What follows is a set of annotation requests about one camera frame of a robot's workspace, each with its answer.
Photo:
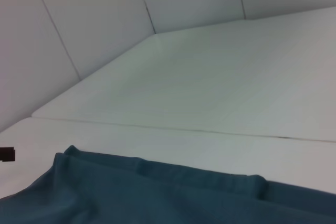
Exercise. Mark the blue shirt with FREE print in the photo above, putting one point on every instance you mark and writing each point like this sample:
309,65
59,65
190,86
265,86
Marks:
157,197

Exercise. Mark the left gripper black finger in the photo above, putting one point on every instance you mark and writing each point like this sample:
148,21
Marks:
7,153

